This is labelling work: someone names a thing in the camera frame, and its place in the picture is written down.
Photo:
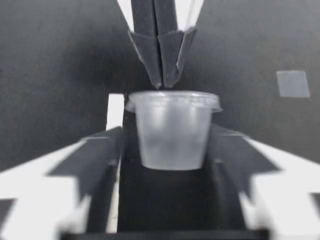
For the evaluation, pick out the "clear plastic cup with lid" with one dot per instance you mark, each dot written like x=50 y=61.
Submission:
x=172 y=130

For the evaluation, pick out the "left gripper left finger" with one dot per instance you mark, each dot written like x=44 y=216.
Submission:
x=37 y=190

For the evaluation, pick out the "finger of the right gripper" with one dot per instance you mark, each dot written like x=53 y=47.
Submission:
x=172 y=50
x=145 y=37

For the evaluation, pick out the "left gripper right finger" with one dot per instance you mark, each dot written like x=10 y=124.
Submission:
x=280 y=190

